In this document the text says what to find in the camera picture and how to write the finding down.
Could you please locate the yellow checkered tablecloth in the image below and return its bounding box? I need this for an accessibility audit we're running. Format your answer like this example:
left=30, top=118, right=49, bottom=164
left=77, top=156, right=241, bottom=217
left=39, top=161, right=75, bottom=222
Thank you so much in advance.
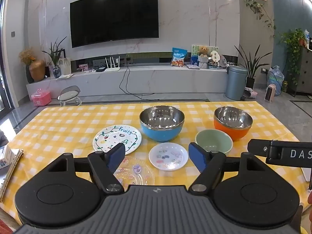
left=0, top=101, right=312, bottom=228

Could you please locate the glass vase with green plant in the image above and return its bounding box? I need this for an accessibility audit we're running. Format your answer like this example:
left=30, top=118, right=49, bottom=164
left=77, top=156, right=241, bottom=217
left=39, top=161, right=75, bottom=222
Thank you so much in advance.
left=42, top=36, right=67, bottom=79

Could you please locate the small pink heater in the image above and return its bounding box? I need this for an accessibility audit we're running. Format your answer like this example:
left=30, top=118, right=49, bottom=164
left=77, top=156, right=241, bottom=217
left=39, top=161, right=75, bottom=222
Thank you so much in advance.
left=265, top=83, right=277, bottom=102

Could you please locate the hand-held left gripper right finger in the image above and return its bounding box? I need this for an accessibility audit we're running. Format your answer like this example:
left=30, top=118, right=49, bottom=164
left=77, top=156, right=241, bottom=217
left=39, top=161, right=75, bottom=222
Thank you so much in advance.
left=188, top=142, right=268, bottom=196

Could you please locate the small grey stool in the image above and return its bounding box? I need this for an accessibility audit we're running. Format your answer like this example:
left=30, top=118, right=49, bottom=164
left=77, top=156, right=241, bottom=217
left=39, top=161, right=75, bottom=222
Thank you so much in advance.
left=58, top=85, right=82, bottom=106

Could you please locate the black cable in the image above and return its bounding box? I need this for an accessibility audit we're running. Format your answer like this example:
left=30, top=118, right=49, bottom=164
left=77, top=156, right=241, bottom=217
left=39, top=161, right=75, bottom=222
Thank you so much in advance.
left=119, top=65, right=154, bottom=95

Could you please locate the black wall television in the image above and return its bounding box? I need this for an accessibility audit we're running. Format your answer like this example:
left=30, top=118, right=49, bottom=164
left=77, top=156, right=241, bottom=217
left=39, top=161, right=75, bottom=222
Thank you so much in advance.
left=70, top=0, right=159, bottom=48

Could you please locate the marble television console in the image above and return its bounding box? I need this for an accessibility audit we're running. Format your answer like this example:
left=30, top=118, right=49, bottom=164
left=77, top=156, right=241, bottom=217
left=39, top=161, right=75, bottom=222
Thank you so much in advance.
left=26, top=65, right=228, bottom=102

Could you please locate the small white sticker plate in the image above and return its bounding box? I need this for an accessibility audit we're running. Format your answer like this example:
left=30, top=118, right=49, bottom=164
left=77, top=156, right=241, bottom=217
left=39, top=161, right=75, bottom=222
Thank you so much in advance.
left=149, top=142, right=189, bottom=171

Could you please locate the white cardboard box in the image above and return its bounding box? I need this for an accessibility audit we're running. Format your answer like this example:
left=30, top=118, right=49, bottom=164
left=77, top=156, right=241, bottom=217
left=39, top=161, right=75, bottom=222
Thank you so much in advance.
left=0, top=145, right=15, bottom=171

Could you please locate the white phone stand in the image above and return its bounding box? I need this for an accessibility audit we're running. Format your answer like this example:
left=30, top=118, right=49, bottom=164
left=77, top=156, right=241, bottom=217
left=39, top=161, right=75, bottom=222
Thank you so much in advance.
left=301, top=168, right=312, bottom=182

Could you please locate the blue pet food bag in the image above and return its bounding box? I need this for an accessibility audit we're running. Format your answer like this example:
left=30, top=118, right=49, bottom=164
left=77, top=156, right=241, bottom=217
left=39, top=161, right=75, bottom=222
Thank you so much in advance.
left=171, top=48, right=188, bottom=67

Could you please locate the pink storage box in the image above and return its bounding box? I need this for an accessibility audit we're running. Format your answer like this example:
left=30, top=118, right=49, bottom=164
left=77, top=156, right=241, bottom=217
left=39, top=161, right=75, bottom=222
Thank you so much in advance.
left=31, top=89, right=52, bottom=106

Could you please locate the blue-grey trash can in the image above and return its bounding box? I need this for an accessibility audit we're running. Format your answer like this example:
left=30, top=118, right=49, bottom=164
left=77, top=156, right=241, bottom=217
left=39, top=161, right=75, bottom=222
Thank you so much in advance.
left=225, top=65, right=248, bottom=100

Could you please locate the orange steel bowl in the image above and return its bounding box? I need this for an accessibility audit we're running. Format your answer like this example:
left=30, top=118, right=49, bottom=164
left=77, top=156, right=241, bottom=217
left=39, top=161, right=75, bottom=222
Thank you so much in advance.
left=214, top=106, right=253, bottom=141

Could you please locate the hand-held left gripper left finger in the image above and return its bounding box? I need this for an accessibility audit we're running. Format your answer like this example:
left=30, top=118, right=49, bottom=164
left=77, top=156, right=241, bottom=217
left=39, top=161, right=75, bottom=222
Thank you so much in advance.
left=46, top=142, right=126, bottom=196

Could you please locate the golden vase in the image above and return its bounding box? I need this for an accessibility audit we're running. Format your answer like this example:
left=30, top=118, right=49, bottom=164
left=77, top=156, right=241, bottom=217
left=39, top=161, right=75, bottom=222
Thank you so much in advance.
left=29, top=59, right=46, bottom=82

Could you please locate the clear glass plate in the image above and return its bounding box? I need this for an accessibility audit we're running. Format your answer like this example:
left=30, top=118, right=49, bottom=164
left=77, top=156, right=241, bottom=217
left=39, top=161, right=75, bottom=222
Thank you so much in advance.
left=113, top=155, right=155, bottom=186

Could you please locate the black framed glass door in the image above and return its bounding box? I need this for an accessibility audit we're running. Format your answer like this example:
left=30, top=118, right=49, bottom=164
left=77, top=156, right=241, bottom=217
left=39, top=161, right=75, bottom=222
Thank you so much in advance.
left=0, top=0, right=12, bottom=113

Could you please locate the green printed card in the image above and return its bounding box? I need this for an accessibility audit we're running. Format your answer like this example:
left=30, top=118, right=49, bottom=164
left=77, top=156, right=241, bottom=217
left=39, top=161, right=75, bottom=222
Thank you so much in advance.
left=191, top=45, right=218, bottom=65

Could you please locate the white fruit-print plate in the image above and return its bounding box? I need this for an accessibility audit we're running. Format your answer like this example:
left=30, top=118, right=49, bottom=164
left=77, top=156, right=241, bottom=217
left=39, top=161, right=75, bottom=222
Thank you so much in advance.
left=93, top=125, right=142, bottom=155

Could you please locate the teddy bear in white wrap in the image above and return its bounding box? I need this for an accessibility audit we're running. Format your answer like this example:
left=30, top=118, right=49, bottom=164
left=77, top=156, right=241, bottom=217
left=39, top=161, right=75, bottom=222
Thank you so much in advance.
left=197, top=46, right=210, bottom=69

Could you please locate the white paper bag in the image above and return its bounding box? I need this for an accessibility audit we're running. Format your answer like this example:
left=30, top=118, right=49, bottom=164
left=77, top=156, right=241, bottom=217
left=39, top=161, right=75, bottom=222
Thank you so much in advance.
left=58, top=58, right=72, bottom=75

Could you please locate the red cloth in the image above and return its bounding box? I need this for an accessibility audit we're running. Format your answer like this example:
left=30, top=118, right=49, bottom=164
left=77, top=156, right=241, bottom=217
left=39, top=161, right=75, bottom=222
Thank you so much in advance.
left=0, top=218, right=22, bottom=234

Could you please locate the blue steel bowl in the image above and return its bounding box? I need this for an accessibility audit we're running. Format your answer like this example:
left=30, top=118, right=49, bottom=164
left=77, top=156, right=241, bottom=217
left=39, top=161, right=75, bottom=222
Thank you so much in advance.
left=139, top=105, right=185, bottom=143

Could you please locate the green ceramic bowl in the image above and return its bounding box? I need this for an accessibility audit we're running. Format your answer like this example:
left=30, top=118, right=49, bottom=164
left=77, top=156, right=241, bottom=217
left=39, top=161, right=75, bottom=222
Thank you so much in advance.
left=195, top=129, right=233, bottom=154

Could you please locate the white router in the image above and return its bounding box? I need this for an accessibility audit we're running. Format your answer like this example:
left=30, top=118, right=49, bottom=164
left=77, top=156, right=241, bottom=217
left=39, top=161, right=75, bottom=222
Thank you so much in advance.
left=104, top=57, right=121, bottom=72

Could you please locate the hanging vine plant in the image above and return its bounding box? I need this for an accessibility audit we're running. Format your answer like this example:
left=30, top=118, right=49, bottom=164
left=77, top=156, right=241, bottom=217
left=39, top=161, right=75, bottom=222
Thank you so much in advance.
left=244, top=0, right=277, bottom=38

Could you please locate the potted snake plant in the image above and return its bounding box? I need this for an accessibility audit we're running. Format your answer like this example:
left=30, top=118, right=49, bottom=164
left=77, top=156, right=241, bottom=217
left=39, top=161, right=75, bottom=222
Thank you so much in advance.
left=234, top=44, right=272, bottom=90

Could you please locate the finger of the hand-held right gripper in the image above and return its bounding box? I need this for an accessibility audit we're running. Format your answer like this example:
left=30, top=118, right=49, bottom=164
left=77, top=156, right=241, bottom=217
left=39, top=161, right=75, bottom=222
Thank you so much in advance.
left=247, top=139, right=271, bottom=159

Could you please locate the dark grey drawer cabinet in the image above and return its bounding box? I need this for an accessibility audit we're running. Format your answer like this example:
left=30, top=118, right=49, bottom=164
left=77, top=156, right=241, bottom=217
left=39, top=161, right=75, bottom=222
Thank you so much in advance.
left=294, top=46, right=312, bottom=98

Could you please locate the potted ivy plant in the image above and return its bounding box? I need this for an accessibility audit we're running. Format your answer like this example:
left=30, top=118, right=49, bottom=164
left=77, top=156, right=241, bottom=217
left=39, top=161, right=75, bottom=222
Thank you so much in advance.
left=280, top=28, right=307, bottom=83

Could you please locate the gold ring binder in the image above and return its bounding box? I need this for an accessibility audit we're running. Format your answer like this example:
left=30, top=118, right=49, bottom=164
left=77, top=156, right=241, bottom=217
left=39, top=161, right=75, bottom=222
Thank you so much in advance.
left=0, top=149, right=24, bottom=203

